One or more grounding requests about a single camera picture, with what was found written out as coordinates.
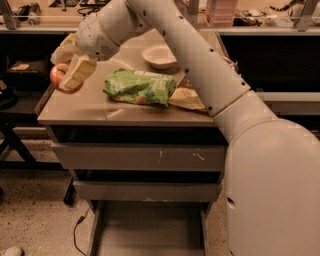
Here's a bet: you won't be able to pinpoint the brown sea salt chip bag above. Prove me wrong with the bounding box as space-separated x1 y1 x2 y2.
168 54 240 113

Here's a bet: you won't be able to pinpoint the white bowl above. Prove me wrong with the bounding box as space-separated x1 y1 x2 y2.
142 44 177 70

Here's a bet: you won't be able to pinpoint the stacked pink trays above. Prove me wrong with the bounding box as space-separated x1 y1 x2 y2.
205 0 238 27

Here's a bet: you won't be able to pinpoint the dark box on shelf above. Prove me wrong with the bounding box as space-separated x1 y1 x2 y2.
6 60 48 79

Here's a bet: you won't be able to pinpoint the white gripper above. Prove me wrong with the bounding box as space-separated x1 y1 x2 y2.
50 14 120 91

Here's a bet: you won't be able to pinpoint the grey top drawer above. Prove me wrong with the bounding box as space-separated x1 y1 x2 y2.
52 143 225 172

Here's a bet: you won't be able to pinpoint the black floor cable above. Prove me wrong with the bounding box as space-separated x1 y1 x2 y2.
73 208 92 256

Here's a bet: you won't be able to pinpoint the grey open bottom drawer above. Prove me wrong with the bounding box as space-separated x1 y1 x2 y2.
87 201 209 256

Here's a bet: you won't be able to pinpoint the red apple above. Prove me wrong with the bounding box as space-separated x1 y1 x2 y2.
50 62 82 94

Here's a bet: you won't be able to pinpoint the grey middle drawer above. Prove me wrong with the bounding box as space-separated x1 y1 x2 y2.
73 181 221 202

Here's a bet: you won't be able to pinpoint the black table frame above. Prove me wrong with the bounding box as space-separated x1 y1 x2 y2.
0 113 76 205

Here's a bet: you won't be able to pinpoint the white shoe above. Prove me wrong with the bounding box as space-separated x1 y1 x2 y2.
0 246 23 256

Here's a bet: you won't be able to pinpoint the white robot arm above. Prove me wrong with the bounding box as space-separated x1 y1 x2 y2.
51 0 320 256

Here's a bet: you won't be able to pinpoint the grey drawer cabinet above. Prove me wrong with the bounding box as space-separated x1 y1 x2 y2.
39 31 227 241

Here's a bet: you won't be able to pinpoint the green snack bag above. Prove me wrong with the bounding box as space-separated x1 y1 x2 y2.
103 68 177 106

